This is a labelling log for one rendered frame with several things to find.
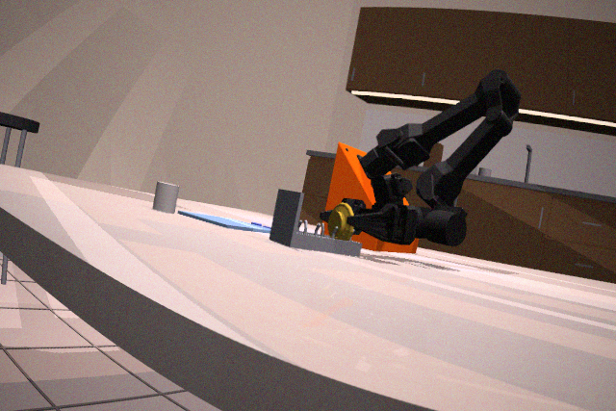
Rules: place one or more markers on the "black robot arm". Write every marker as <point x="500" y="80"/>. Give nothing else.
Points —
<point x="498" y="98"/>

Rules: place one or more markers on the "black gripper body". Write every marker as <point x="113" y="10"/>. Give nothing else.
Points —
<point x="407" y="221"/>

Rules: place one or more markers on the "grey dish rack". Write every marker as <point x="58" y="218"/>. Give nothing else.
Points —
<point x="285" y="226"/>

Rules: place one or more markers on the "grey cylinder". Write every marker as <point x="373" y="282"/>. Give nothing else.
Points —
<point x="165" y="197"/>

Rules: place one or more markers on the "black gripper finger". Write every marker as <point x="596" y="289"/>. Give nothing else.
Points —
<point x="326" y="214"/>
<point x="381" y="224"/>

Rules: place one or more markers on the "yellow plate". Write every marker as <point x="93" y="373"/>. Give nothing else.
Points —
<point x="338" y="218"/>

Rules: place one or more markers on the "light blue mat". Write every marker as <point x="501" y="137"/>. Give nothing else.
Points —
<point x="227" y="223"/>

